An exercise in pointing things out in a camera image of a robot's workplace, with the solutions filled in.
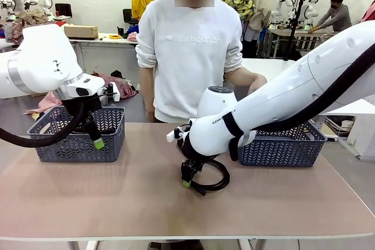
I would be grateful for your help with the person right forearm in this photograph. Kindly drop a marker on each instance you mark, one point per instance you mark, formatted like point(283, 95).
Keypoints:
point(147, 86)

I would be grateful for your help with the person left hand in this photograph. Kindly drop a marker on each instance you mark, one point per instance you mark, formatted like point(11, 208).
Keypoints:
point(257, 83)

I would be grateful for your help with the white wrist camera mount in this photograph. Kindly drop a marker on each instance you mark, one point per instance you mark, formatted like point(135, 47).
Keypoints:
point(115, 95)
point(171, 137)

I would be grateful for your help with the person in yellow floral shirt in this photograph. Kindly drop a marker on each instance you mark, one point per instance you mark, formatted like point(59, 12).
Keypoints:
point(237, 4)

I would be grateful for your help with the grey metal work table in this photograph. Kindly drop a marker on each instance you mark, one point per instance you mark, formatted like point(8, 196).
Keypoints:
point(307, 42)

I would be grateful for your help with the person in white sweatshirt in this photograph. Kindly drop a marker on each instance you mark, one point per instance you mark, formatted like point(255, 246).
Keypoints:
point(187, 71)

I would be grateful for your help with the white table leg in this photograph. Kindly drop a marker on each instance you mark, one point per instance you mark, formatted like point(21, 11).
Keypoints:
point(82, 245)
point(252, 244)

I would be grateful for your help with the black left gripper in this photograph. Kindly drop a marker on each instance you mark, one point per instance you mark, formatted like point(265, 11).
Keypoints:
point(93, 108)

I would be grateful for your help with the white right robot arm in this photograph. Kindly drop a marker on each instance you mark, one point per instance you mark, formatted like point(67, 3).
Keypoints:
point(293, 86)

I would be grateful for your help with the brown patterned cloth pile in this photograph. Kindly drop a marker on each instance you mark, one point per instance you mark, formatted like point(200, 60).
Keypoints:
point(32, 17)

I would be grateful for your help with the red plaid clothes heap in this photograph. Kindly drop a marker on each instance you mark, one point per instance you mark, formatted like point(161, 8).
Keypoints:
point(123, 86)

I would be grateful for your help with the red hanging garment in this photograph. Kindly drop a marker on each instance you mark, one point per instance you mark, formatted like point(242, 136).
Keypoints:
point(369, 10)

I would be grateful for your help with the mannequin in beige jacket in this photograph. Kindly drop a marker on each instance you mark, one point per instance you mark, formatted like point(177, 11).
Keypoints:
point(260, 10)

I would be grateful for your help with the white workshop table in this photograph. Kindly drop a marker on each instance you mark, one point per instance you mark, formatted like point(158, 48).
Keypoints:
point(96, 56)

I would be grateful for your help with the flat cardboard box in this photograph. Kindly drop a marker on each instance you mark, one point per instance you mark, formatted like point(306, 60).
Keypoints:
point(80, 32)

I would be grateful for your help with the masked person in grey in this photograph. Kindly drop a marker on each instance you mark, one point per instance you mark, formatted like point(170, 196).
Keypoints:
point(340, 13)

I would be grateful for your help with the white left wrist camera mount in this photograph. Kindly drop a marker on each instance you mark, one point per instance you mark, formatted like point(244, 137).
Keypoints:
point(115, 95)

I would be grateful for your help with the yellow tape roll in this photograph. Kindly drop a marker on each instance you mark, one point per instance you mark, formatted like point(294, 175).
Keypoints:
point(115, 37)

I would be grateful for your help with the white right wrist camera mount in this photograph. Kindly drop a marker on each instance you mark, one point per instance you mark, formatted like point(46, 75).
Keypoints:
point(171, 137)

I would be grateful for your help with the pink checked cloth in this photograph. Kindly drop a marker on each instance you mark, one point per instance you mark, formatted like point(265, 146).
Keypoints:
point(47, 102)

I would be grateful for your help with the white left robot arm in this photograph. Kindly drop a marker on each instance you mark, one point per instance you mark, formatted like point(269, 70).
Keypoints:
point(38, 56)

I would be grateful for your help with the black tripod pole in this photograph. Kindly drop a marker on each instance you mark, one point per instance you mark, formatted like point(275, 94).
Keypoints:
point(296, 21)

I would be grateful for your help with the person left forearm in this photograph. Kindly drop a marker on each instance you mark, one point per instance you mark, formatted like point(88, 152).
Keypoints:
point(240, 77)

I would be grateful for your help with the person right hand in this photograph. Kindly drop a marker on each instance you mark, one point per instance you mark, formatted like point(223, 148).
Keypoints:
point(150, 115)

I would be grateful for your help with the blue-grey plastic basket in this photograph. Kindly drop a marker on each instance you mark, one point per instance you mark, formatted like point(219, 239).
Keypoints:
point(58, 153)
point(278, 153)

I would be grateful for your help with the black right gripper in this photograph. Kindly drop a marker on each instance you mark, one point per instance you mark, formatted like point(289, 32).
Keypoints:
point(186, 150)

